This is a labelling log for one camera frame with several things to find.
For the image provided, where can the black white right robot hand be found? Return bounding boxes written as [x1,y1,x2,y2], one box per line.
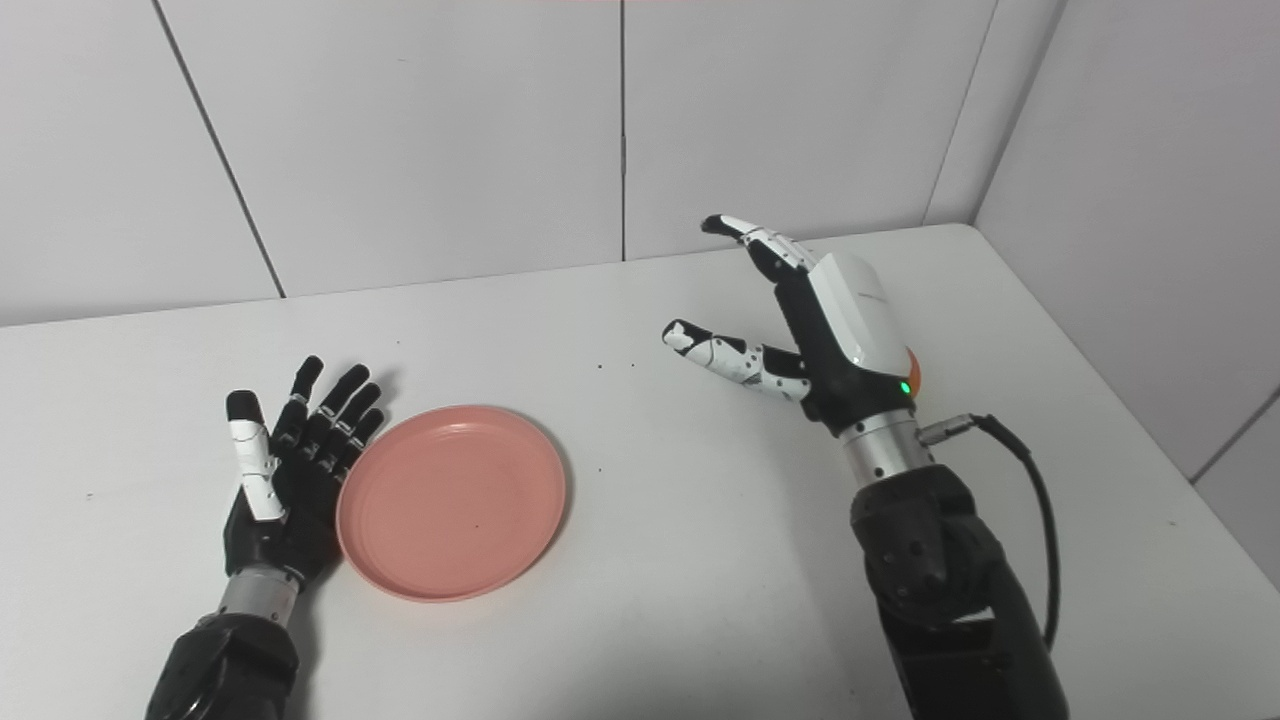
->
[661,214,917,438]

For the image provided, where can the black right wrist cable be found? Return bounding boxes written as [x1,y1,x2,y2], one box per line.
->
[918,412,1062,653]

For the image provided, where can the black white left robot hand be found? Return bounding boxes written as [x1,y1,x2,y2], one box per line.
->
[221,355,387,593]

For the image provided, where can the pink round plate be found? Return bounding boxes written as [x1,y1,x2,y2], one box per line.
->
[335,404,568,603]

